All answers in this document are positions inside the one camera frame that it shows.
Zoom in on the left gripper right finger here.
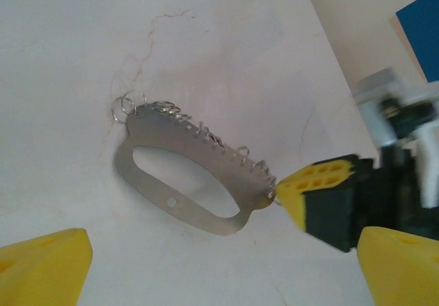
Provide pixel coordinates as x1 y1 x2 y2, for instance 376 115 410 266
356 226 439 306

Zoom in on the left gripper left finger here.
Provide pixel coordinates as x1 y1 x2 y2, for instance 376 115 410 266
0 228 93 306

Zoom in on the silver split ring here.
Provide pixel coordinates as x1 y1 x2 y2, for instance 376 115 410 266
121 90 149 116
110 96 134 124

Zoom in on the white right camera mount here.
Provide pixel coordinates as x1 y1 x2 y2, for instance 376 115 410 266
410 123 439 211

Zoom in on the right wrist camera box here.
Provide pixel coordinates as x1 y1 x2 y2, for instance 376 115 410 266
355 68 402 110

